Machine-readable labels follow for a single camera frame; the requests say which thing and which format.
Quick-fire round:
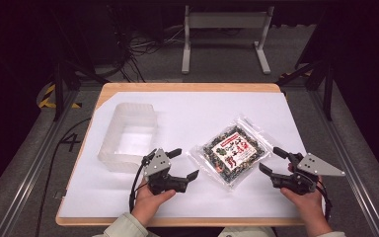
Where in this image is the translucent plastic container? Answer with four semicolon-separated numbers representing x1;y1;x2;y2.
97;102;159;174

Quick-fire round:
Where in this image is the person's right hand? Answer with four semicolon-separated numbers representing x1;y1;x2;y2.
279;163;326;228

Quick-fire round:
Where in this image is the bundle of black cables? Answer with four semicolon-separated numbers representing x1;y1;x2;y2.
107;4;186;84

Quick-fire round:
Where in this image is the black floor cable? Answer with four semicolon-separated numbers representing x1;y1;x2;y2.
34;117;92;237

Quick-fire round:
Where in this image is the person's left hand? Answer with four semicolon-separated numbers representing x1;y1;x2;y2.
130;179;178;228

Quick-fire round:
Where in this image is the yellow black hazard tape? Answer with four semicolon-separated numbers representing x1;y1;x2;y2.
38;83;82;110

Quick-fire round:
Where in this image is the clear packet of dark snacks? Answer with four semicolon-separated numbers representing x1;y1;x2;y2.
188;115;276;193

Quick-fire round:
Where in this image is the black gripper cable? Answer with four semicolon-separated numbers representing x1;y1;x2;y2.
315;179;334;222
128;154;156;213

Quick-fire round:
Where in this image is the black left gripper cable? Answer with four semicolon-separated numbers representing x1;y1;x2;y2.
128;154;156;213

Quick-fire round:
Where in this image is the white paper sheet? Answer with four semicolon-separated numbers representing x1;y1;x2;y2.
58;91;308;219

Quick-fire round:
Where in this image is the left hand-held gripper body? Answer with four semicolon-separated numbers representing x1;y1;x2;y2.
141;147;190;196

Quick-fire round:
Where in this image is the black tripod stand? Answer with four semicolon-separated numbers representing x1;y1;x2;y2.
47;6;111;122
275;9;336;121

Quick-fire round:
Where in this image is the person's light jacket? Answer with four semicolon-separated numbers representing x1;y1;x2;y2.
216;225;278;237

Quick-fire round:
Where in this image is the aluminium frame rail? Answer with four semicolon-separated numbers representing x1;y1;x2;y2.
0;89;81;237
308;89;379;237

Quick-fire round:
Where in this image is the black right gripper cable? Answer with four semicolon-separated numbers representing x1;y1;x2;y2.
315;179;334;222

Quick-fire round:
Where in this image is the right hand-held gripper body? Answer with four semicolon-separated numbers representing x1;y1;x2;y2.
269;152;346;196

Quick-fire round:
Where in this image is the grey metal stand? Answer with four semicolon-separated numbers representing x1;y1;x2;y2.
181;4;275;75

